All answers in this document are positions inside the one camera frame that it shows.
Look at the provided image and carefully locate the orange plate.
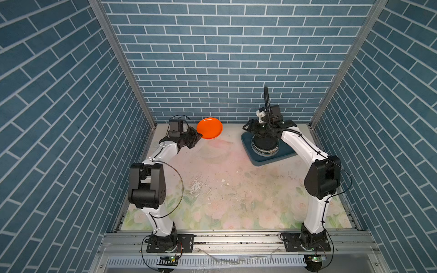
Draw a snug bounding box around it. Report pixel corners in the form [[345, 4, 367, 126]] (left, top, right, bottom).
[[196, 117, 223, 139]]

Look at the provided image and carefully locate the black plate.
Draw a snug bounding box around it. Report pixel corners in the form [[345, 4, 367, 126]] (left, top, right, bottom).
[[252, 135, 279, 150]]

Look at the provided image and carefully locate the green rim plate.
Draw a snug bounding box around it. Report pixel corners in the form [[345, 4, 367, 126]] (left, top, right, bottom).
[[252, 146, 279, 158]]

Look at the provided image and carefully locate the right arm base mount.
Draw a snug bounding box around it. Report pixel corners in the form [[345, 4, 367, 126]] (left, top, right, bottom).
[[279, 232, 331, 252]]

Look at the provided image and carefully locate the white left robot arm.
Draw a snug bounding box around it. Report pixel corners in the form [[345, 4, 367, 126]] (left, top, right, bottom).
[[127, 118, 202, 237]]

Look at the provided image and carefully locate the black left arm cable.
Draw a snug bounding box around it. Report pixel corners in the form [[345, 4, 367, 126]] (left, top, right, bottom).
[[140, 160, 185, 270]]

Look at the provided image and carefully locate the teal plastic bin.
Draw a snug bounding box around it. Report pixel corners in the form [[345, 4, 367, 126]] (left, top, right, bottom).
[[241, 132, 297, 167]]

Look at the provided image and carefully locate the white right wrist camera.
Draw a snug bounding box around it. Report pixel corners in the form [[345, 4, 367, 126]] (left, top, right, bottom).
[[256, 108, 267, 124]]

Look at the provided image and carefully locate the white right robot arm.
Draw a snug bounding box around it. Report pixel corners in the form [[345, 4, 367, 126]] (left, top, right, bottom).
[[243, 119, 341, 238]]

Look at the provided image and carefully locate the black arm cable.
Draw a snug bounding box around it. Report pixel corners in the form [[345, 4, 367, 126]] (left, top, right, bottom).
[[262, 85, 353, 233], [140, 160, 185, 270]]

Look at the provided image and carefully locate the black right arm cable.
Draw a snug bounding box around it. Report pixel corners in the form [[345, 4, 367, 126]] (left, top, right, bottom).
[[262, 85, 353, 233]]

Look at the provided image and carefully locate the aluminium front rail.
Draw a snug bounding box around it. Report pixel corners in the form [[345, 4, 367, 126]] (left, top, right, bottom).
[[91, 229, 389, 273]]

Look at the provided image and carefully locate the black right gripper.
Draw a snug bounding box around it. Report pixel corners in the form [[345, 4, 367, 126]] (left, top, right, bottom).
[[242, 119, 272, 139]]

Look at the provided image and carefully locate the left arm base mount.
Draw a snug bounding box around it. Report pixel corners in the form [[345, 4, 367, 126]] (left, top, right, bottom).
[[146, 233, 195, 253]]

